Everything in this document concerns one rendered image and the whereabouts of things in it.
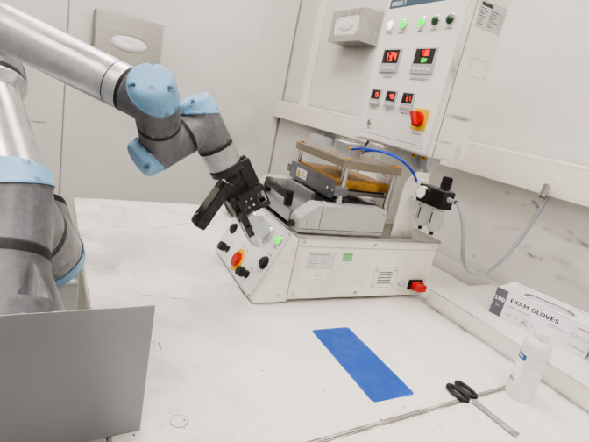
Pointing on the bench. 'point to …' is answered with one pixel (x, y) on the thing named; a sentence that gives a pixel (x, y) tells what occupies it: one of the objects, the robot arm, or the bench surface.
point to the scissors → (476, 402)
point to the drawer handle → (279, 189)
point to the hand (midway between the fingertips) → (252, 244)
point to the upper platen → (356, 182)
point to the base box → (344, 269)
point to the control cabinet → (428, 89)
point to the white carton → (543, 316)
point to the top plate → (344, 159)
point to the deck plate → (359, 236)
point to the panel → (238, 243)
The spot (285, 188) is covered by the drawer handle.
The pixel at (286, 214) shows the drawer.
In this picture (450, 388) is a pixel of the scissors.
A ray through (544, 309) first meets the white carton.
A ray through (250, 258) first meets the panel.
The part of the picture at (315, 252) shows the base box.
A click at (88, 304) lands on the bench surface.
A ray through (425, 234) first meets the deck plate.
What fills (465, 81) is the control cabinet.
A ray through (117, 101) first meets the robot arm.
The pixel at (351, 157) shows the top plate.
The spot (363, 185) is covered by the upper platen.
